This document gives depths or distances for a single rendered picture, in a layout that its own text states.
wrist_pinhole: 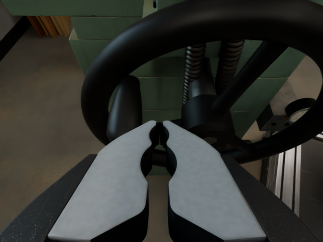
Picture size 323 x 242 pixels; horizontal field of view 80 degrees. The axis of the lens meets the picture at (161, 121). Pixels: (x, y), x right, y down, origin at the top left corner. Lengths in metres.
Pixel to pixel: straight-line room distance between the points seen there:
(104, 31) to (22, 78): 1.39
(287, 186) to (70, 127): 1.14
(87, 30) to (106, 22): 0.04
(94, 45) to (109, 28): 0.05
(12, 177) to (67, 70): 0.79
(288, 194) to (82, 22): 0.88
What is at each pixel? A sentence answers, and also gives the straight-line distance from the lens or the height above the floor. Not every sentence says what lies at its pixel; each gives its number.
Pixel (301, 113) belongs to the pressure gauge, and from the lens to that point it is 0.51.
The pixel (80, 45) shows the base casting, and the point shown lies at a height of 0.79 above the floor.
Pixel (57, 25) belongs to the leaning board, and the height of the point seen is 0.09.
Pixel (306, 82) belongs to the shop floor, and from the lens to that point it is 1.74.
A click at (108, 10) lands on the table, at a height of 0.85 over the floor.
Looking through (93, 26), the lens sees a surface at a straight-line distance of 0.37.
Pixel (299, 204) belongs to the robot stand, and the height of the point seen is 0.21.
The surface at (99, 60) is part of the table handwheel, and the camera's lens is 0.16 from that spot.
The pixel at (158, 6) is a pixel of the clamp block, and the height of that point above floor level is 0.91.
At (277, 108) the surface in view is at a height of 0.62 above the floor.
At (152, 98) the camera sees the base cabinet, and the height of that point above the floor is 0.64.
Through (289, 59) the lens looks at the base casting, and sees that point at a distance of 0.46.
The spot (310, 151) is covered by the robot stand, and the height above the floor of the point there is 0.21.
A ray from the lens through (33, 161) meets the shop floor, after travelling 1.28.
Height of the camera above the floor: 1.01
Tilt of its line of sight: 58 degrees down
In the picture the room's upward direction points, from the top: 1 degrees clockwise
